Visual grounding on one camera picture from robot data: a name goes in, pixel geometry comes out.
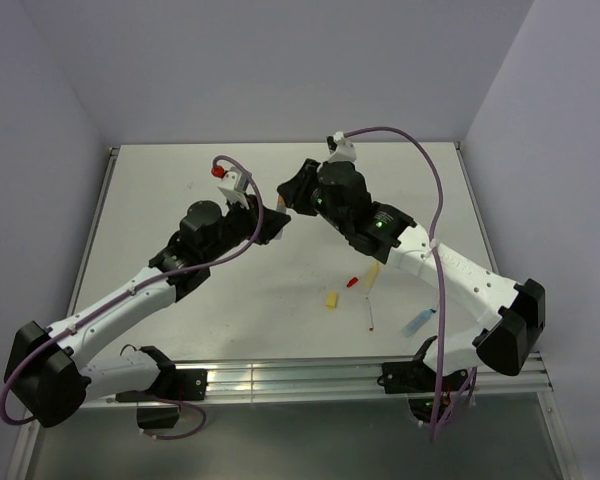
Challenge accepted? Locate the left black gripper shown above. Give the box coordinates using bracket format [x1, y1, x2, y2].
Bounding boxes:
[202, 191, 288, 263]

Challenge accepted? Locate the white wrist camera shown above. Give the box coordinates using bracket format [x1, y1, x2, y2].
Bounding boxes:
[326, 131, 357, 163]
[211, 165, 249, 209]

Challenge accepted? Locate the thin red pen refill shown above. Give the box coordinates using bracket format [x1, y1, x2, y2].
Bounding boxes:
[365, 296, 375, 332]

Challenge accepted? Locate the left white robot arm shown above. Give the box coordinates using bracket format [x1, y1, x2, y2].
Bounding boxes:
[4, 195, 291, 428]

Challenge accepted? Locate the yellow highlighter pen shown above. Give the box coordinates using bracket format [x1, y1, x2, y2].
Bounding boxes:
[364, 262, 380, 294]

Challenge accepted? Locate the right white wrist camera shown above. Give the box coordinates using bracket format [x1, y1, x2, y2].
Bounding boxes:
[326, 131, 357, 163]

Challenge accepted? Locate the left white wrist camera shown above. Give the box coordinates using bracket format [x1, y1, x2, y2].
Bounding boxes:
[211, 165, 249, 209]

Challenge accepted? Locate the yellow pen cap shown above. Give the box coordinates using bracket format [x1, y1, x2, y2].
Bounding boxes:
[325, 291, 339, 309]

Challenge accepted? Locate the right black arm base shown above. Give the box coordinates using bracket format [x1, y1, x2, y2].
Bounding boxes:
[376, 360, 468, 394]

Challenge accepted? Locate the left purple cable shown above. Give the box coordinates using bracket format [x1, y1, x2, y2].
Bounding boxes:
[0, 154, 267, 426]

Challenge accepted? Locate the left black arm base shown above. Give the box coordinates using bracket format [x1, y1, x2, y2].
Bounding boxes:
[144, 368, 208, 401]

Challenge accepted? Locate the clear blue highlighter pen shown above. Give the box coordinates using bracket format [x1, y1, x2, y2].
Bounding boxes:
[401, 309, 436, 338]

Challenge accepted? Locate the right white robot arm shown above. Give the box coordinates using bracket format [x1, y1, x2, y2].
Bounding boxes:
[277, 159, 546, 390]

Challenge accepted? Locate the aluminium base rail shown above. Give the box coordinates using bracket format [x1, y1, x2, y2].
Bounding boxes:
[82, 353, 553, 408]

